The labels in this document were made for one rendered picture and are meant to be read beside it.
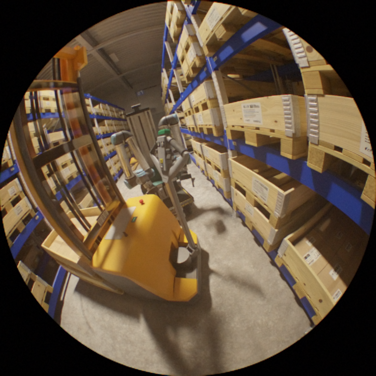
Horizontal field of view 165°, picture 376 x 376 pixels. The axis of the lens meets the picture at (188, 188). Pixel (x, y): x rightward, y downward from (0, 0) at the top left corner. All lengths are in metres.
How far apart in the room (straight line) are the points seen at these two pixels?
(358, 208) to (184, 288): 1.23
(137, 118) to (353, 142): 2.05
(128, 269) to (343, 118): 1.20
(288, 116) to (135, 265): 1.15
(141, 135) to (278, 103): 1.67
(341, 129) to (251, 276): 1.42
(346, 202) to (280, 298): 1.11
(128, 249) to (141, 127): 1.57
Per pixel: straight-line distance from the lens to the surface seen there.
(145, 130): 1.94
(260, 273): 1.57
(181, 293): 1.16
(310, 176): 0.80
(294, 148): 0.77
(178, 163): 0.65
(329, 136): 0.64
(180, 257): 1.21
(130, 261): 0.83
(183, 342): 1.51
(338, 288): 1.28
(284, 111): 0.76
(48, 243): 2.33
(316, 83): 0.66
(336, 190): 0.74
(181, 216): 0.95
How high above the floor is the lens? 1.44
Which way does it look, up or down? 29 degrees down
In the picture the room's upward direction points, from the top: 16 degrees counter-clockwise
